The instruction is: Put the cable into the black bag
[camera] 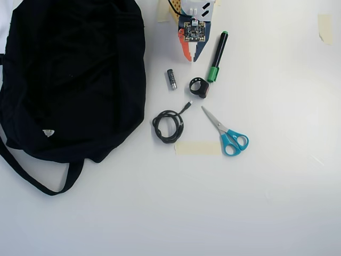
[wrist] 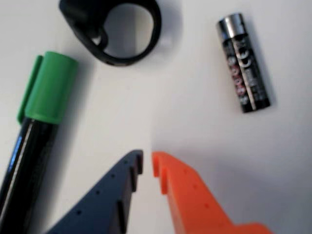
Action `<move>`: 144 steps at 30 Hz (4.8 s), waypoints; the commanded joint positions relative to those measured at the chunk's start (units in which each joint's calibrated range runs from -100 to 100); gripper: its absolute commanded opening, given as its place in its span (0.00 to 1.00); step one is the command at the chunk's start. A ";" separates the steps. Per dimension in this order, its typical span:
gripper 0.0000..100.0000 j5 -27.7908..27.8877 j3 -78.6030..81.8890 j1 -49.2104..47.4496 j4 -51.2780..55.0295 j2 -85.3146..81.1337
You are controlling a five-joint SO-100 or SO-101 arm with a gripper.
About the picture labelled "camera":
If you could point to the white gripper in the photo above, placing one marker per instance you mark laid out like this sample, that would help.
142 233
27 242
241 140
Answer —
185 50

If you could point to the black fabric bag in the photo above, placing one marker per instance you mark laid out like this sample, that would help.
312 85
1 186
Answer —
66 80

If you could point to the black marker green cap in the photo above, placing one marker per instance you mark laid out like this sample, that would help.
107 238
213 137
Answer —
218 53

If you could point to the black silver AA battery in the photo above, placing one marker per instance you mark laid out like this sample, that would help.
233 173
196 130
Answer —
171 80

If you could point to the long beige masking tape strip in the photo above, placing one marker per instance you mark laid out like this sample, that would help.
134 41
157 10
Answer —
197 148

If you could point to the camera circuit board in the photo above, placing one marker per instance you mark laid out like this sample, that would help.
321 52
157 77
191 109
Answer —
194 32

